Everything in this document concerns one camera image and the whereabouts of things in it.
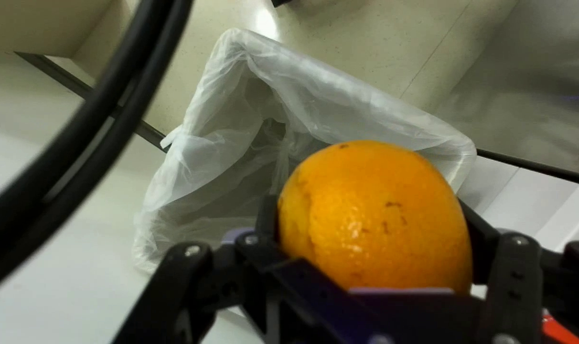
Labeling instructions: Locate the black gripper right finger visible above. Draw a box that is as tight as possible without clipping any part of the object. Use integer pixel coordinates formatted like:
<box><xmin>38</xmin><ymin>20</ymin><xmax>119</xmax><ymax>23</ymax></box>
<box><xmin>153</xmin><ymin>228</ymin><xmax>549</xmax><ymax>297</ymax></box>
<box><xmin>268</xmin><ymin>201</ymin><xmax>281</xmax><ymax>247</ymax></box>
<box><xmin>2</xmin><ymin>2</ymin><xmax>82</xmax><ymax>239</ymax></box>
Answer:
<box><xmin>459</xmin><ymin>199</ymin><xmax>579</xmax><ymax>344</ymax></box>

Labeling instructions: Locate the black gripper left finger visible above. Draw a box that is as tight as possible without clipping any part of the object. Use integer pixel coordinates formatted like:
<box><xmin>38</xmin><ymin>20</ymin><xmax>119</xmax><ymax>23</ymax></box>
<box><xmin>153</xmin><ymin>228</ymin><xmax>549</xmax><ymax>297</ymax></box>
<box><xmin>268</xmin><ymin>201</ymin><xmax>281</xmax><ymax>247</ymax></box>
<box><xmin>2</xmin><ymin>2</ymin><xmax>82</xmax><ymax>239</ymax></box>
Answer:
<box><xmin>109</xmin><ymin>193</ymin><xmax>354</xmax><ymax>344</ymax></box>

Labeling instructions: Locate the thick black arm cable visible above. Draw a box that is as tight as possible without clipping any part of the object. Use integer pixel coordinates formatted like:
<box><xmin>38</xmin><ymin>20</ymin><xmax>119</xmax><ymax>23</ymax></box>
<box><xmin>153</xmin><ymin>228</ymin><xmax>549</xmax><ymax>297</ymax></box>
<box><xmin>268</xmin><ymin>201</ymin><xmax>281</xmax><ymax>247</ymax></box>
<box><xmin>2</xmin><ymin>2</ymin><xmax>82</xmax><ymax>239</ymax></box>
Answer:
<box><xmin>0</xmin><ymin>0</ymin><xmax>197</xmax><ymax>310</ymax></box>

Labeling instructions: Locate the orange fruit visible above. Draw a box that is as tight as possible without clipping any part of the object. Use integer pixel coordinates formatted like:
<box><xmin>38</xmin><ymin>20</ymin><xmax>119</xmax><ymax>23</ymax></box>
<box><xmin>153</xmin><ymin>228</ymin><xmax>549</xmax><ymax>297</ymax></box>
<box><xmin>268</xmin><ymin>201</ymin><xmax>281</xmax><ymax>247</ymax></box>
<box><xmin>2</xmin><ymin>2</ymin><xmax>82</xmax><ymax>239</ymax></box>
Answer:
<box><xmin>275</xmin><ymin>140</ymin><xmax>476</xmax><ymax>299</ymax></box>

